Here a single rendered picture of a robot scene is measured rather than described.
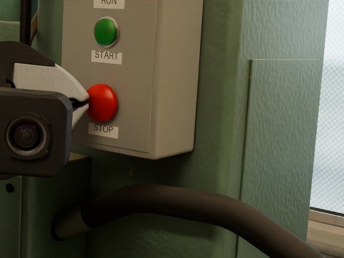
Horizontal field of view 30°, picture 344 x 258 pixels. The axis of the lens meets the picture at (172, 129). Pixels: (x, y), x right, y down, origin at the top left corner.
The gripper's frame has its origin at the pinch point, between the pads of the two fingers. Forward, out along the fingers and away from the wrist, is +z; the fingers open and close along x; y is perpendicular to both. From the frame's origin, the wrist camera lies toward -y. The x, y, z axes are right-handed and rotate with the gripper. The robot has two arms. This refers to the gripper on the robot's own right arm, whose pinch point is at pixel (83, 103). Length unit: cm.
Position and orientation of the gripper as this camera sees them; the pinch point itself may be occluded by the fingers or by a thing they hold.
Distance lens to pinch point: 49.1
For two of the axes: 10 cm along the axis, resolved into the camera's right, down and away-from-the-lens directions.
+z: 5.3, -0.9, 8.4
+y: -8.4, -1.3, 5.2
